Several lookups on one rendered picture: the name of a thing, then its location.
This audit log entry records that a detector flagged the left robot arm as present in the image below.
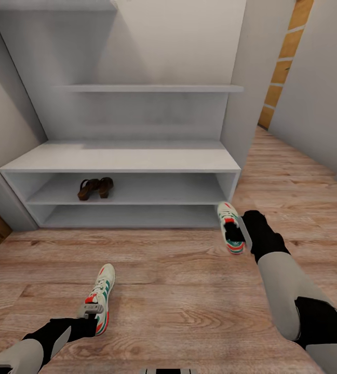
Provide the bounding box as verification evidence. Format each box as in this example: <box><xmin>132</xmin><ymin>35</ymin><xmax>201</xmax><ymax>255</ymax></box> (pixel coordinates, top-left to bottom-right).
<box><xmin>0</xmin><ymin>304</ymin><xmax>104</xmax><ymax>374</ymax></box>

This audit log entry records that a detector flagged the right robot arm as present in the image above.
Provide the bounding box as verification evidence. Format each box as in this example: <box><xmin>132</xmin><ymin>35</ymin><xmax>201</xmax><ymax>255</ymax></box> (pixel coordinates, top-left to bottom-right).
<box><xmin>225</xmin><ymin>210</ymin><xmax>337</xmax><ymax>374</ymax></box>

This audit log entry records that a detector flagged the gym shoe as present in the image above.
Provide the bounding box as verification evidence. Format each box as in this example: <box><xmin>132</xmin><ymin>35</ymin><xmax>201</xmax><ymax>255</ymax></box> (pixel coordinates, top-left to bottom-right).
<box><xmin>218</xmin><ymin>202</ymin><xmax>245</xmax><ymax>255</ymax></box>
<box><xmin>85</xmin><ymin>263</ymin><xmax>116</xmax><ymax>337</ymax></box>

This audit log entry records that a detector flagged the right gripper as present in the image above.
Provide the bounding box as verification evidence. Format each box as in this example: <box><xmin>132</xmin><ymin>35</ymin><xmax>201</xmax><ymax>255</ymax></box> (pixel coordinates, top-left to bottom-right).
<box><xmin>225</xmin><ymin>227</ymin><xmax>246</xmax><ymax>242</ymax></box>

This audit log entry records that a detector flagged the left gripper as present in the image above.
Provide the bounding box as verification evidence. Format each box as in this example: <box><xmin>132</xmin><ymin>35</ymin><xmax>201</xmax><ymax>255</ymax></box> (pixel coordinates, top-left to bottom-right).
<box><xmin>74</xmin><ymin>318</ymin><xmax>98</xmax><ymax>341</ymax></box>

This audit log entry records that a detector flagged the sandal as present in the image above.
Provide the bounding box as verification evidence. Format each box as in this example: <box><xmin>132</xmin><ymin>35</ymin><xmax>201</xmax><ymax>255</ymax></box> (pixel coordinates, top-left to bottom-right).
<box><xmin>77</xmin><ymin>178</ymin><xmax>100</xmax><ymax>201</ymax></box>
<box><xmin>99</xmin><ymin>177</ymin><xmax>114</xmax><ymax>199</ymax></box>

